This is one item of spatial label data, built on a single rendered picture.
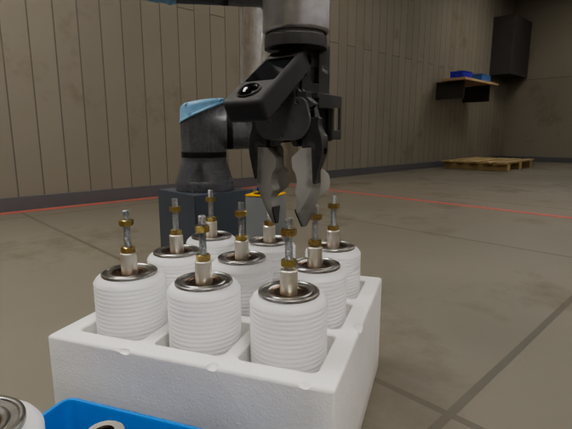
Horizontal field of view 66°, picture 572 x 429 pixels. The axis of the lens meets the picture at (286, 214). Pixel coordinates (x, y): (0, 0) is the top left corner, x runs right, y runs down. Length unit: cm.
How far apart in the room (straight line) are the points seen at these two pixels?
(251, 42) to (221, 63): 265
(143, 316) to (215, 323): 11
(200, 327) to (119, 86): 277
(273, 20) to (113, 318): 42
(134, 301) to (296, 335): 23
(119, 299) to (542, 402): 70
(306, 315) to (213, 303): 12
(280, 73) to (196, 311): 29
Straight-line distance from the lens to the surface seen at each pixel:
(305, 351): 53
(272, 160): 51
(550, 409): 89
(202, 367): 54
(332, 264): 65
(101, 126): 317
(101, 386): 65
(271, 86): 44
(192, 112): 112
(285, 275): 53
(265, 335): 52
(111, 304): 63
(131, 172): 325
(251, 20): 103
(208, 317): 56
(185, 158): 114
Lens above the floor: 44
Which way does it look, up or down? 10 degrees down
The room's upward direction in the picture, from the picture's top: straight up
